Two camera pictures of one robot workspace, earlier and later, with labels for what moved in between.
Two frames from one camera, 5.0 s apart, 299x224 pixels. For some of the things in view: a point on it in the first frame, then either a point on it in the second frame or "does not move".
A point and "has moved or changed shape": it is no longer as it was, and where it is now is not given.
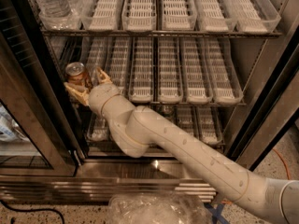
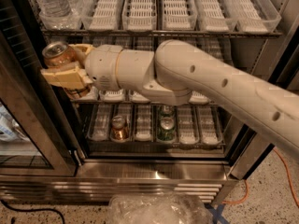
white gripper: (99, 98) to (101, 66)
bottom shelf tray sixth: (207, 127) does not move
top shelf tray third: (139, 9) does not move
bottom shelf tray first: (97, 129) does not move
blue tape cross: (216, 213) does not move
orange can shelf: (75, 73) has moved or changed shape
